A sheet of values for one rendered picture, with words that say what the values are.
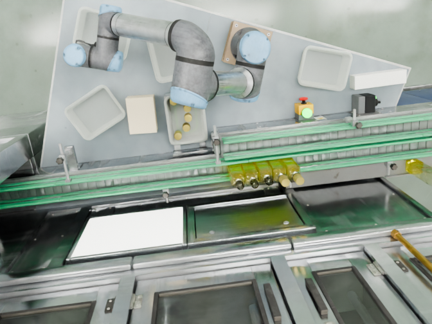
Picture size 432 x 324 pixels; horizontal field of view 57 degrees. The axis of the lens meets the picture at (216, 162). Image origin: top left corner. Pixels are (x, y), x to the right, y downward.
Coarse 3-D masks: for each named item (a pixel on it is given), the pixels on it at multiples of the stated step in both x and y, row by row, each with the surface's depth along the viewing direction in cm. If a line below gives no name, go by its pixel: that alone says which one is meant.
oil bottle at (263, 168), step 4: (256, 164) 169; (260, 164) 169; (264, 164) 168; (268, 164) 168; (256, 168) 167; (260, 168) 163; (264, 168) 163; (268, 168) 162; (260, 172) 161; (264, 172) 160; (268, 172) 160; (272, 172) 161; (260, 176) 161; (272, 176) 161; (260, 180) 162
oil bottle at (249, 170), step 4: (240, 164) 173; (244, 164) 172; (248, 164) 171; (252, 164) 171; (244, 168) 166; (248, 168) 166; (252, 168) 165; (244, 172) 163; (248, 172) 162; (252, 172) 161; (256, 172) 161; (248, 176) 160; (252, 176) 160; (256, 176) 160; (248, 180) 160; (248, 184) 161
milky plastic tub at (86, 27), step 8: (80, 8) 160; (88, 8) 160; (80, 16) 161; (88, 16) 167; (96, 16) 168; (80, 24) 164; (88, 24) 168; (96, 24) 169; (80, 32) 167; (88, 32) 169; (96, 32) 170; (88, 40) 170; (120, 40) 172; (128, 40) 165; (120, 48) 173; (128, 48) 166
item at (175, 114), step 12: (168, 96) 172; (168, 108) 177; (180, 108) 181; (192, 108) 181; (168, 120) 175; (180, 120) 183; (192, 120) 183; (204, 120) 176; (168, 132) 177; (192, 132) 185; (204, 132) 179; (180, 144) 179
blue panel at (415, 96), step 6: (414, 90) 232; (420, 90) 230; (426, 90) 229; (402, 96) 218; (408, 96) 217; (414, 96) 216; (420, 96) 214; (426, 96) 212; (402, 102) 205; (408, 102) 204; (414, 102) 202; (420, 102) 201
